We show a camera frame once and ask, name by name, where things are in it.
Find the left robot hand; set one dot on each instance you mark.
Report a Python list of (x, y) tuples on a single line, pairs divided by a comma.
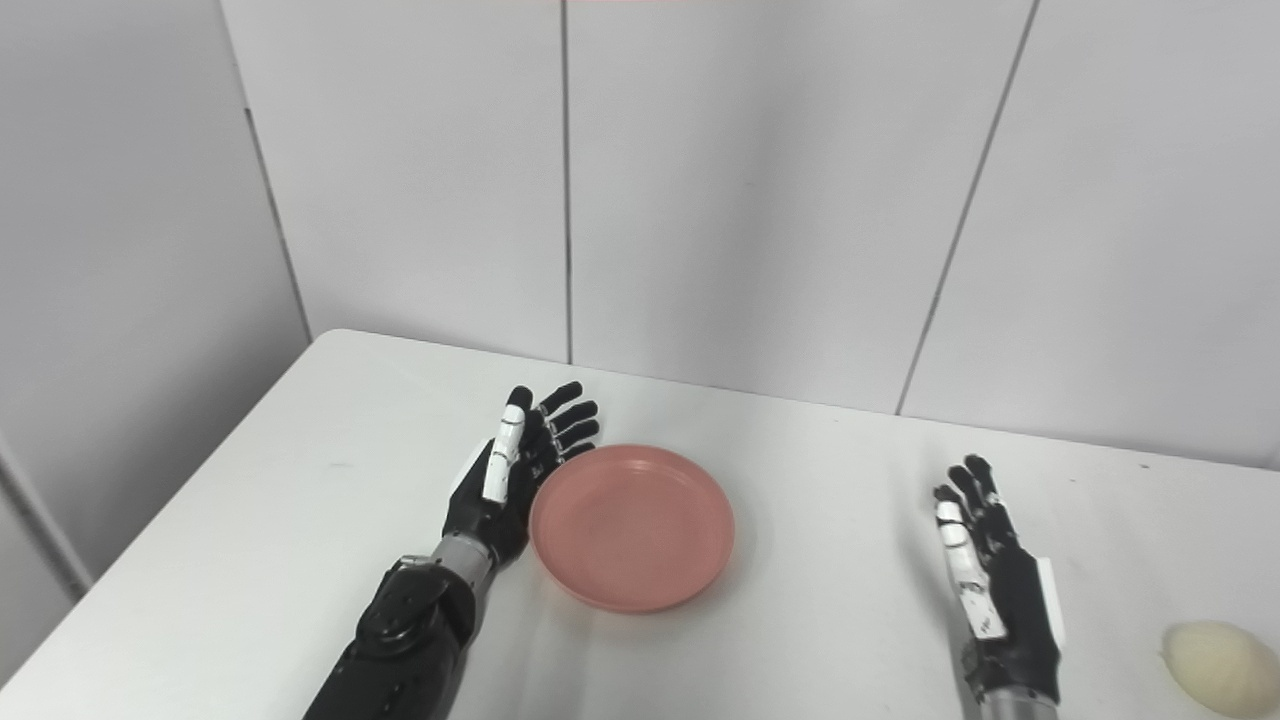
[(510, 480)]

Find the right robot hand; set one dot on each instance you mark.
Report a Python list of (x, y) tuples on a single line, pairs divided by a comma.
[(1000, 600)]

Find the pink plate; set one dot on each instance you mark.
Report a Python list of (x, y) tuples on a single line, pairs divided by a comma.
[(632, 527)]

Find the white steamed bun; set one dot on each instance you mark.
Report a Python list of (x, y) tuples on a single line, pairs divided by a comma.
[(1225, 665)]

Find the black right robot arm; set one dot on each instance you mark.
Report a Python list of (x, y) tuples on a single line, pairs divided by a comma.
[(1010, 700)]

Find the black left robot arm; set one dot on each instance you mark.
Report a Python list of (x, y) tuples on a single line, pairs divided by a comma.
[(405, 630)]

